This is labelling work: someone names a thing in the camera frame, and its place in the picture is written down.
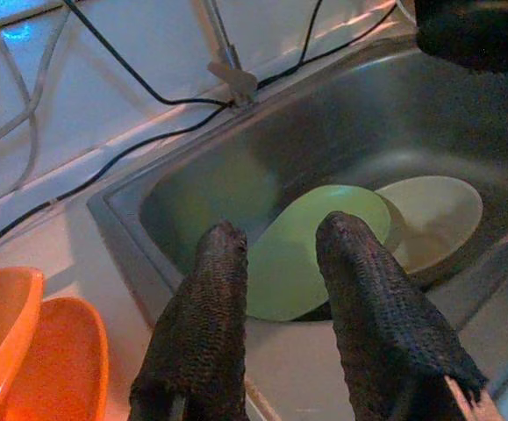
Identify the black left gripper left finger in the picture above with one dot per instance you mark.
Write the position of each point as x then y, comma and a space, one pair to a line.
196, 333

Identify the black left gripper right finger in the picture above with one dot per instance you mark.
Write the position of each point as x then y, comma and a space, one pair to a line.
381, 316

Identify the green plastic plate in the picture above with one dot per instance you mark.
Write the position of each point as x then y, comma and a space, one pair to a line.
288, 267

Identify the pale white bowl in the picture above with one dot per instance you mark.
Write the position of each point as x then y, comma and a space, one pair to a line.
438, 219

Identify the orange plastic plate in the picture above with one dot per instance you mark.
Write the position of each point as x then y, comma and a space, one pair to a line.
65, 364

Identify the stainless steel sink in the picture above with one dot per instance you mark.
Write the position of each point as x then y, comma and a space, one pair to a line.
367, 127

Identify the metal faucet pipe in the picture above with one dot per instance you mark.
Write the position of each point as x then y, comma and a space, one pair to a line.
231, 66

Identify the black appliance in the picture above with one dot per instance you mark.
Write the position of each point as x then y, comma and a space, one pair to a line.
477, 30

